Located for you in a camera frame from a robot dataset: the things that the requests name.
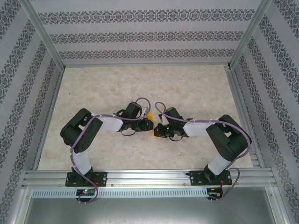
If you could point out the orange square cloth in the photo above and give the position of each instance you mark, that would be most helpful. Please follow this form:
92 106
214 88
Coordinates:
151 116

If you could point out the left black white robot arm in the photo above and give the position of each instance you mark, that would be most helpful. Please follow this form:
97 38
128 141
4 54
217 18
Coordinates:
81 137

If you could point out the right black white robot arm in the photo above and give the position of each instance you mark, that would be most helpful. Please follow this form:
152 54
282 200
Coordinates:
229 142

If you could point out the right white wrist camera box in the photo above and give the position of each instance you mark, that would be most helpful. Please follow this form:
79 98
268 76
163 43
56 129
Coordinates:
165 121

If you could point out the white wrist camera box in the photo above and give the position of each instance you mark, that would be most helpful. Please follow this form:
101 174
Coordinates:
165 121
144 110

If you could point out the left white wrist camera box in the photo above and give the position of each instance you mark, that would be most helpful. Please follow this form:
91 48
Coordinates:
144 110

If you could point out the aluminium mounting rail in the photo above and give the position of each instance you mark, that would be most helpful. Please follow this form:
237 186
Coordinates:
149 177

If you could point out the aluminium back rail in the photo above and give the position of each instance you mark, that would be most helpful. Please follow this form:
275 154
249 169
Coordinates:
144 65

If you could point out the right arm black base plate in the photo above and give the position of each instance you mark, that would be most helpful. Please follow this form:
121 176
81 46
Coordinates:
196 178

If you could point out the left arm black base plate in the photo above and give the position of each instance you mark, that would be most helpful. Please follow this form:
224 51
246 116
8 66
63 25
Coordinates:
101 178

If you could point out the aluminium side rail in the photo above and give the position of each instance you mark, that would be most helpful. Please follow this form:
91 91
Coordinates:
47 116
243 105

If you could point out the aluminium frame post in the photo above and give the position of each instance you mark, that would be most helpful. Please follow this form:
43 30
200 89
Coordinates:
42 35
250 35

